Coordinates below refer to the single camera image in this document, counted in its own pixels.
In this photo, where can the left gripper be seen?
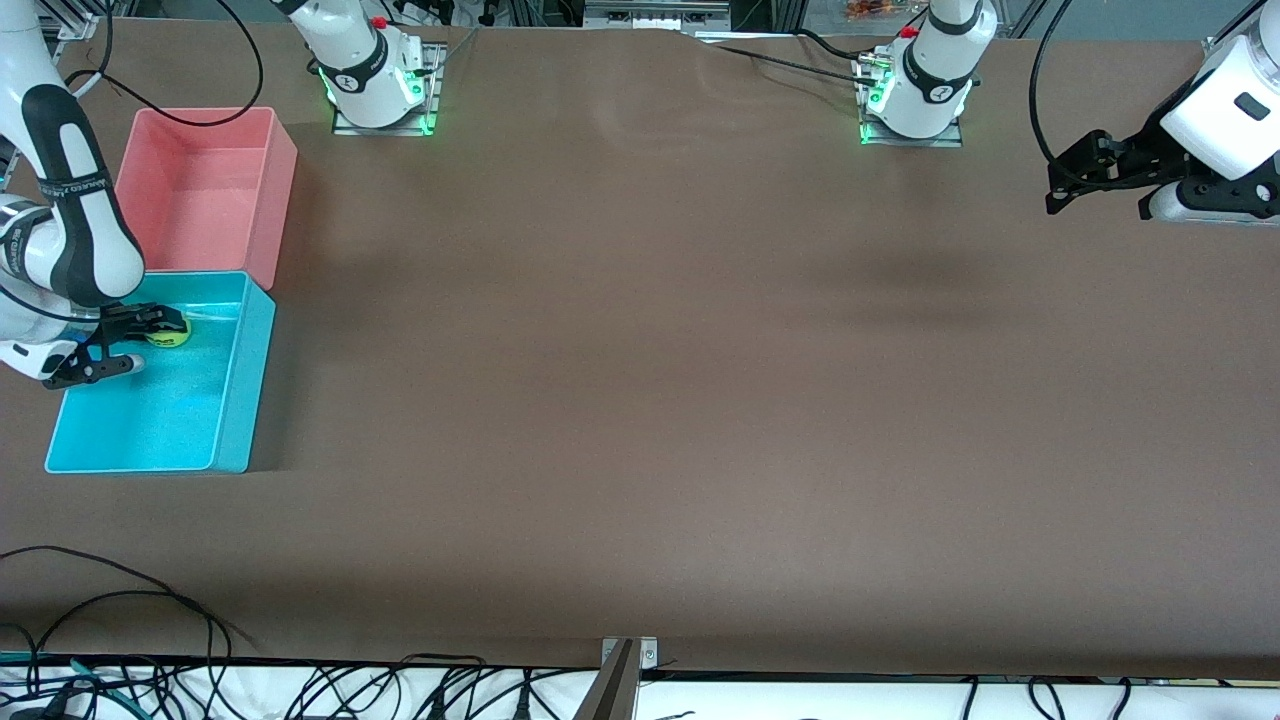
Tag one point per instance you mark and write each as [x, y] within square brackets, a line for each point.
[1141, 152]

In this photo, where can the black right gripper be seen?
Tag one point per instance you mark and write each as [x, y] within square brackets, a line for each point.
[127, 317]

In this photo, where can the yellow-green tennis ball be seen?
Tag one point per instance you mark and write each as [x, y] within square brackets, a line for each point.
[170, 336]

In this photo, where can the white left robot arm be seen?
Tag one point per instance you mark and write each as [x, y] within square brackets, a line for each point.
[935, 60]

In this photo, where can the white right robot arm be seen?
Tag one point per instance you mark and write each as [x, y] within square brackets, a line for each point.
[80, 240]

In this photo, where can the blue plastic bin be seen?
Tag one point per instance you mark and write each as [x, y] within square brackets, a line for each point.
[150, 420]

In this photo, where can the pink plastic bin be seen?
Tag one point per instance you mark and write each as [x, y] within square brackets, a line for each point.
[200, 200]

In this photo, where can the orange items in clear box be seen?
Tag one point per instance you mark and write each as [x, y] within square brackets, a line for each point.
[870, 10]

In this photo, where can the black power plug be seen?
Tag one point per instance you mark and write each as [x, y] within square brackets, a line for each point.
[522, 703]
[437, 706]

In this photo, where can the grey metal box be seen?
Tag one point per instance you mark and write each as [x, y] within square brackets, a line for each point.
[655, 15]

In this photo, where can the grey metal pole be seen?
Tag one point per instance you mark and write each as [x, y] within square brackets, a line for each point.
[612, 695]

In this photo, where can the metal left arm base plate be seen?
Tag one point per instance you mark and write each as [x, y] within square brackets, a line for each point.
[945, 141]

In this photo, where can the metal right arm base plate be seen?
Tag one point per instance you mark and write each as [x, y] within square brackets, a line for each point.
[438, 100]

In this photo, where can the small metal table bracket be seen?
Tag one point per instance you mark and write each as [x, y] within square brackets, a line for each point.
[648, 655]

